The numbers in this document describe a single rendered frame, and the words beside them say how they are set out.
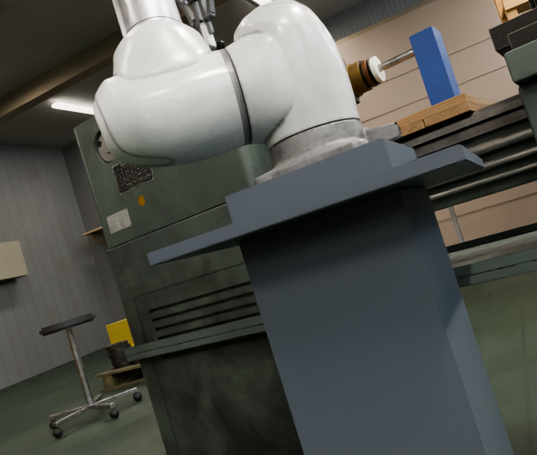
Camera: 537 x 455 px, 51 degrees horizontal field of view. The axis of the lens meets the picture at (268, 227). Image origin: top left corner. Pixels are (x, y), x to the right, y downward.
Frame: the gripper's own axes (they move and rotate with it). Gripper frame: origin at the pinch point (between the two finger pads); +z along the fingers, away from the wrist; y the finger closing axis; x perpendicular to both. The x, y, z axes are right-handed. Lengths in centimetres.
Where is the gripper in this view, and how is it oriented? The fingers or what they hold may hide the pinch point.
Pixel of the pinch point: (208, 35)
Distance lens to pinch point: 170.0
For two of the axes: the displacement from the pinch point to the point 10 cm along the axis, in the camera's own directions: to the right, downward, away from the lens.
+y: 8.0, -2.8, -5.4
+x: 5.3, -1.2, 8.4
